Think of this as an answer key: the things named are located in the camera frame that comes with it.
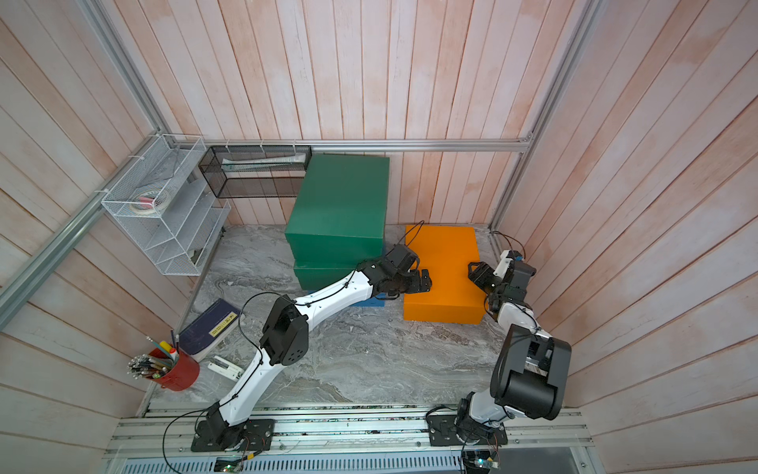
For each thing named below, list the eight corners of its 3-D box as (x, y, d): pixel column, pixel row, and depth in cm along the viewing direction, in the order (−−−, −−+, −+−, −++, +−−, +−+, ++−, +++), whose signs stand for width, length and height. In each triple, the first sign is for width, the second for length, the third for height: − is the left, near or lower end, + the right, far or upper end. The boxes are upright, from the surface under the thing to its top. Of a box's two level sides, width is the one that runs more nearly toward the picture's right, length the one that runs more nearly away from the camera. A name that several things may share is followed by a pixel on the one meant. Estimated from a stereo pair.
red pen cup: (167, 396, 81) (124, 376, 67) (176, 361, 88) (138, 337, 73) (196, 391, 82) (159, 371, 68) (203, 357, 88) (171, 332, 74)
